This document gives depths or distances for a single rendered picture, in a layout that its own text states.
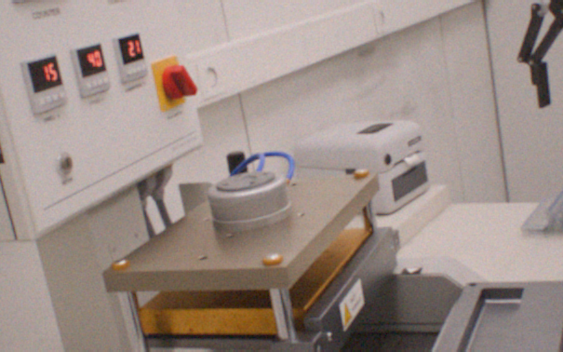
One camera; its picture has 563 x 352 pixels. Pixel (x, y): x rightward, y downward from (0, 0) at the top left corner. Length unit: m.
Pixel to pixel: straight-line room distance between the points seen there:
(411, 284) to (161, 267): 0.31
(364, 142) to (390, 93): 0.70
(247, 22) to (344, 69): 0.45
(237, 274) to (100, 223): 0.23
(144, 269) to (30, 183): 0.12
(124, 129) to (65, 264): 0.15
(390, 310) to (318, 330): 0.24
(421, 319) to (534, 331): 0.19
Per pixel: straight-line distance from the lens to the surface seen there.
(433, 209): 1.92
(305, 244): 0.74
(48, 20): 0.82
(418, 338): 0.96
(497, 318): 0.86
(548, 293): 0.87
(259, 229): 0.80
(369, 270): 0.85
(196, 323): 0.79
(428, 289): 0.94
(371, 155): 1.80
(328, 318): 0.74
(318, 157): 1.88
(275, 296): 0.71
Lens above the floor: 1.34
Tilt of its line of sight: 14 degrees down
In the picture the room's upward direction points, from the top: 11 degrees counter-clockwise
